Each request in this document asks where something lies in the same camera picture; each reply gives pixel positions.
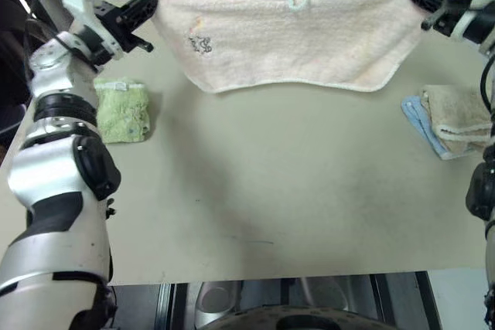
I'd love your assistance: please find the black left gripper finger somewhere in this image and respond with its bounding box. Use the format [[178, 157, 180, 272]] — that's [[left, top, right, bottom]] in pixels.
[[127, 33, 155, 53], [117, 0, 161, 36]]

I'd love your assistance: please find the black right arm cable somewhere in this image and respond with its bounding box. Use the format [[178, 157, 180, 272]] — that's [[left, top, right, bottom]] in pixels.
[[480, 57, 495, 121]]

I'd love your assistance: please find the dark rounded shape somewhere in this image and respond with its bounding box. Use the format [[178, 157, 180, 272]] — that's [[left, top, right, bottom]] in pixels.
[[200, 304, 403, 330]]

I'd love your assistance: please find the silver rounded shell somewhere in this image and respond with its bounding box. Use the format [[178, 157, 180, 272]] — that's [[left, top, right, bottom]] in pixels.
[[193, 281, 243, 327]]

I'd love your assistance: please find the green folded towel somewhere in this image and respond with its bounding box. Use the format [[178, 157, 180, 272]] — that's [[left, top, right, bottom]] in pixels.
[[94, 77, 152, 145]]

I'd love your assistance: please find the pink terry towel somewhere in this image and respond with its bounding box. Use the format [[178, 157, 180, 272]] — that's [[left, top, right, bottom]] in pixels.
[[146, 0, 431, 94]]

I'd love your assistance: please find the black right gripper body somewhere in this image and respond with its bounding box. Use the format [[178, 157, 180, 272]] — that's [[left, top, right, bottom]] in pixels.
[[435, 0, 480, 36]]

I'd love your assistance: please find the blue folded towel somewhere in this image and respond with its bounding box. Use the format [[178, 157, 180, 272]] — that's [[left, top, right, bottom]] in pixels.
[[401, 94, 484, 161]]

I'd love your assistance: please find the beige folded towel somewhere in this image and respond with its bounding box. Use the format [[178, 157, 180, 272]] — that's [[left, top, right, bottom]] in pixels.
[[419, 84, 495, 155]]

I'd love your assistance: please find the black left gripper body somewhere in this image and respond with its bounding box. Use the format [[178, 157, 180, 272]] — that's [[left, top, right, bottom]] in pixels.
[[94, 0, 135, 52]]

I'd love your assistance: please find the black table frame bar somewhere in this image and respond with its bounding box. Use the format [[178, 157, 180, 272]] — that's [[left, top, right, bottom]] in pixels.
[[153, 283, 189, 330], [369, 271, 444, 330]]

